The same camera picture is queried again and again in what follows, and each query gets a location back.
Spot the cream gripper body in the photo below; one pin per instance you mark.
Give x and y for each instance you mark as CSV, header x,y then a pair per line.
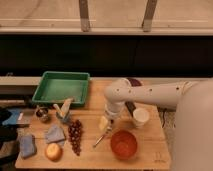
x,y
105,124

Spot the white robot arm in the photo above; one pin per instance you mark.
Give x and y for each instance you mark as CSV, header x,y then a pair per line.
x,y
192,102

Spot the white paper cup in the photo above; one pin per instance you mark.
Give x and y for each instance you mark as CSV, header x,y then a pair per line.
x,y
140,117

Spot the small metal cup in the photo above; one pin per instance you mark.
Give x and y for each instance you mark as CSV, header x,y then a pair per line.
x,y
42,114

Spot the bunch of red grapes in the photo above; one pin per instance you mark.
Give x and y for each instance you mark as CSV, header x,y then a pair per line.
x,y
75,134

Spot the orange bowl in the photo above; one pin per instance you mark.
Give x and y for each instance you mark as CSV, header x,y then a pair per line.
x,y
123,145

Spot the dark rectangular block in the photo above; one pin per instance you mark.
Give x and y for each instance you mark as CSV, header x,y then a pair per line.
x,y
130,106

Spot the blue folded cloth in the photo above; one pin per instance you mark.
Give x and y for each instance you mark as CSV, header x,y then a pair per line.
x,y
55,134

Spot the purple bowl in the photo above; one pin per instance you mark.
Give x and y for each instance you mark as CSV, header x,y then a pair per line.
x,y
134,82

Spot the yellow apple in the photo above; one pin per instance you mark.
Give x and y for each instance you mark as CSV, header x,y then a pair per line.
x,y
53,151

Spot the green plastic tray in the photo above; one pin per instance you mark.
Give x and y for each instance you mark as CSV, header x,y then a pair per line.
x,y
55,87

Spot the blue box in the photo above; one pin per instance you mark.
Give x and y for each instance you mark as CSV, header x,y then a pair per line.
x,y
17,118

